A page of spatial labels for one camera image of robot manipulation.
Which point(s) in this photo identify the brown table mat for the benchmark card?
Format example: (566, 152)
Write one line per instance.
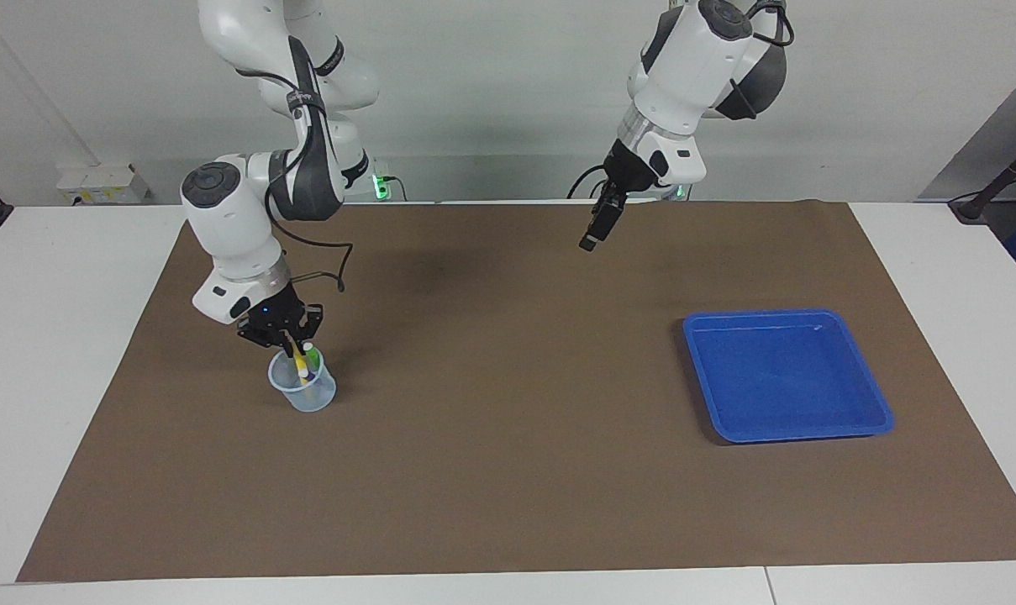
(508, 470)

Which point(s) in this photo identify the clear plastic cup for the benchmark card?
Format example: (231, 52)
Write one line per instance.
(313, 399)

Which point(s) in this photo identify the green pen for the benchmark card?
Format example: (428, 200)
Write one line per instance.
(309, 355)

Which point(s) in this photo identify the yellow pen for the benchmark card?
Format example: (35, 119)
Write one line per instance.
(302, 370)

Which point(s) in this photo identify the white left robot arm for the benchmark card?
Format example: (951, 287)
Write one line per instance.
(684, 59)

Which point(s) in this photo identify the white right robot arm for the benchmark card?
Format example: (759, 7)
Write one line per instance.
(230, 218)

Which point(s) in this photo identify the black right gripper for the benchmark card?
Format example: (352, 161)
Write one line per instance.
(271, 315)

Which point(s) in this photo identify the white wall socket box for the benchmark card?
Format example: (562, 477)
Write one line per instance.
(100, 183)

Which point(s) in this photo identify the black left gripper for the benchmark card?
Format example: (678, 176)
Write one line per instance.
(629, 172)

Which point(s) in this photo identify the black stand pole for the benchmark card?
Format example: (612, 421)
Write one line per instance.
(999, 181)

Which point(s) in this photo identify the blue plastic tray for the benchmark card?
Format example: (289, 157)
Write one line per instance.
(785, 378)

